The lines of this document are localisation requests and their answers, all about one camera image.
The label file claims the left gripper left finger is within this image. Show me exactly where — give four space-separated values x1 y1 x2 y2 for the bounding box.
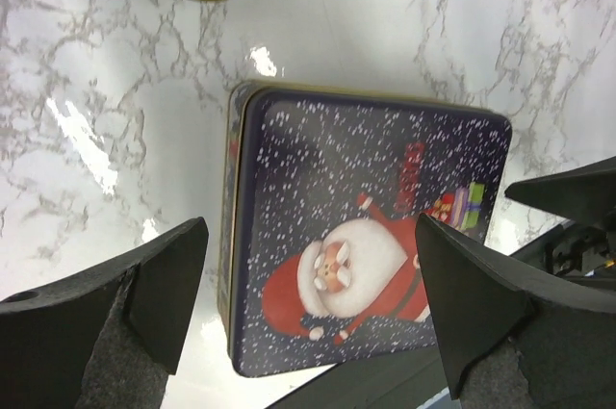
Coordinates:
1 217 209 408

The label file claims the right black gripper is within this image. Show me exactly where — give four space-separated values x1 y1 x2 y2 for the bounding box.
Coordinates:
505 157 615 279

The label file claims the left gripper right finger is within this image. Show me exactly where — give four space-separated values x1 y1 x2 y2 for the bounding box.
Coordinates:
415 216 615 408

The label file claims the gold tin lid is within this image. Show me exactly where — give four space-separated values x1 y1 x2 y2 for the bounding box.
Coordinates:
229 89 514 377

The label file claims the square cookie tin box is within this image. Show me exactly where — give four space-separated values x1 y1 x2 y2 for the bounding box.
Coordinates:
216 80 434 362

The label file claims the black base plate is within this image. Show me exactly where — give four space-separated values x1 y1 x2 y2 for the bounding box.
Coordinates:
270 229 556 408

